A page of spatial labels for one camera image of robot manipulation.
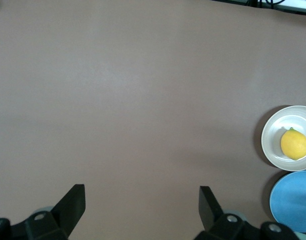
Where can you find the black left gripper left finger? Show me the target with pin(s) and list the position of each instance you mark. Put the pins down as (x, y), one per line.
(55, 217)

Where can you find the blue plate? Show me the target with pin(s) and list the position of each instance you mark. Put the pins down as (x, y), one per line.
(293, 200)

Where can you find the pale green plate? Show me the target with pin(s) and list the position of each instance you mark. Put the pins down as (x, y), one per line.
(305, 236)

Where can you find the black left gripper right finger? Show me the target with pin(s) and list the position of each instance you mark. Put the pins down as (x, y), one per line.
(225, 222)

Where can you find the yellow lemon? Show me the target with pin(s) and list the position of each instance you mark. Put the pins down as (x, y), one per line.
(295, 144)

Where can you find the white bowl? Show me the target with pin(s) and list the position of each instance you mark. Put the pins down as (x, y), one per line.
(273, 140)

